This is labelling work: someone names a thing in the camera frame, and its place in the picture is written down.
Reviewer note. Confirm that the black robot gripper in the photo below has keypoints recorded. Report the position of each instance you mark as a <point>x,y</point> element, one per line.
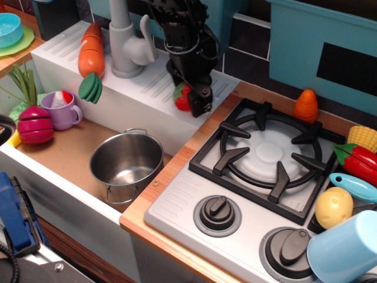
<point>193,49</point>

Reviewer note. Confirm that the red toy strawberry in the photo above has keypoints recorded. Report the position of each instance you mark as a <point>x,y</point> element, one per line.
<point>180,96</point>

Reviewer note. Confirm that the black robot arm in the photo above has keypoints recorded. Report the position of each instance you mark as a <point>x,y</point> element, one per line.
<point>178,11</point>

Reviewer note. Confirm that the stainless steel pot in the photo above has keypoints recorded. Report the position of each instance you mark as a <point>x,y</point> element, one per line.
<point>126,164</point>

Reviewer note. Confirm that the grey toy faucet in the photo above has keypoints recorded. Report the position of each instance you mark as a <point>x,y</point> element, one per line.
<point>129,52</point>

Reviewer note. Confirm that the orange wooden toy carrot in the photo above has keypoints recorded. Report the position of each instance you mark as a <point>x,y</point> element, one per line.
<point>91,64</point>

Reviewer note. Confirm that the small orange toy carrot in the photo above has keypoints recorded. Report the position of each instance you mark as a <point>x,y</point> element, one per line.
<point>306,106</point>

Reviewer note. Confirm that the black stove burner grate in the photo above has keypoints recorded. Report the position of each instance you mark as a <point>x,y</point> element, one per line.
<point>269,158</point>

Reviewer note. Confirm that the purple plastic cup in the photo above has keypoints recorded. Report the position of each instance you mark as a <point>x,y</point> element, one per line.
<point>65,117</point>

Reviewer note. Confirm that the red white toy in cup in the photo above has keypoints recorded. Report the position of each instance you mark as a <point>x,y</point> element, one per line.
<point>61,98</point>

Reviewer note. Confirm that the left black stove knob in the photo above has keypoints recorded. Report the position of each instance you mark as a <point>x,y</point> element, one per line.
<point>217,216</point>

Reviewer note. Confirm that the black stove knob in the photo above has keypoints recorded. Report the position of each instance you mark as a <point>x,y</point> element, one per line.
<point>217,216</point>
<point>283,254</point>

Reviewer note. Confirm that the teal toy cabinet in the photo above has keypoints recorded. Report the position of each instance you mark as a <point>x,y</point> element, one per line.
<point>331,52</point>

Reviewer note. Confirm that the magenta wooden toy radish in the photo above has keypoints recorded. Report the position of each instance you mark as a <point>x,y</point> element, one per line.
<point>34,124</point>

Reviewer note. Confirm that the green plastic plate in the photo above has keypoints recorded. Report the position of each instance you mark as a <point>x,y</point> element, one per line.
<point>23,43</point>

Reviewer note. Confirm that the green toy lettuce leaf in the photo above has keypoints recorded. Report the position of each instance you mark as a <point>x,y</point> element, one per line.
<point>17,110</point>

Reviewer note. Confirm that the yellow toy corn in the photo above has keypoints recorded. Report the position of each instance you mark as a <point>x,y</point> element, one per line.
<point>363,136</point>

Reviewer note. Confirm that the yellow toy piece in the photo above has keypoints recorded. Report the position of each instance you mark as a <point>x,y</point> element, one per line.
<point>14,140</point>

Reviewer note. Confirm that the yellow toy potato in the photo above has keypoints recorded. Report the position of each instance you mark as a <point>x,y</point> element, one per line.
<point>333,207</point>

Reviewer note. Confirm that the red toy chili pepper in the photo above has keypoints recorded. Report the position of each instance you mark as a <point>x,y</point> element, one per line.
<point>357,160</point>

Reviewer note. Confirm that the right black stove knob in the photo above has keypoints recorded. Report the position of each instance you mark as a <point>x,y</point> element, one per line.
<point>283,254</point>

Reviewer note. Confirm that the teal plastic bowl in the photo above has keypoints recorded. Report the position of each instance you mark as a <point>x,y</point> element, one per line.
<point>11,29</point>

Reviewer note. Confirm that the blue clamp device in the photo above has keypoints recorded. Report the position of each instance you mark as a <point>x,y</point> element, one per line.
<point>18,217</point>

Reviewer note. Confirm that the light blue plastic cup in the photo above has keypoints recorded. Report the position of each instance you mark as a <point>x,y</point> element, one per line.
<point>346,251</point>

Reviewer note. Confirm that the teal plastic utensil handle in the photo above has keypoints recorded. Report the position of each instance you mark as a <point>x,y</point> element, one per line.
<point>355,186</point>

